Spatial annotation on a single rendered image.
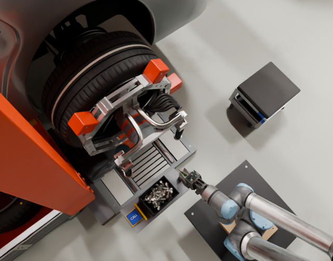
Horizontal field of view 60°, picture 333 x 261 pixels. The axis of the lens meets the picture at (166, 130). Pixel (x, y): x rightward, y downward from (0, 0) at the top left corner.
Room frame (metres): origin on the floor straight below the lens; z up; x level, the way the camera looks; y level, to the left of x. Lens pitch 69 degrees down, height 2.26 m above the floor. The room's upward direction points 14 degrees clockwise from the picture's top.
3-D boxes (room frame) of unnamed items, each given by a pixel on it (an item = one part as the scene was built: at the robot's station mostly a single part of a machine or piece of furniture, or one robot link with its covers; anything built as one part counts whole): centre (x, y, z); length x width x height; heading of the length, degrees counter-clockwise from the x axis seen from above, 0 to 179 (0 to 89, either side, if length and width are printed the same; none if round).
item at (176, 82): (0.83, 0.03, 0.85); 0.09 x 0.08 x 0.07; 143
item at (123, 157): (0.42, 0.18, 1.03); 0.19 x 0.18 x 0.11; 53
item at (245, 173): (0.28, -0.67, 0.15); 0.60 x 0.60 x 0.30; 53
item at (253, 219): (0.27, -0.66, 0.53); 0.17 x 0.15 x 0.18; 152
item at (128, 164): (0.31, 0.16, 0.93); 0.09 x 0.05 x 0.05; 53
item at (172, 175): (0.24, -0.05, 0.44); 0.43 x 0.17 x 0.03; 143
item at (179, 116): (0.58, 0.06, 1.03); 0.19 x 0.18 x 0.11; 53
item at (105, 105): (0.57, 0.22, 0.85); 0.54 x 0.07 x 0.54; 143
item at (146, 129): (0.53, 0.16, 0.85); 0.21 x 0.14 x 0.14; 53
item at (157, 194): (0.26, -0.05, 0.51); 0.20 x 0.14 x 0.13; 145
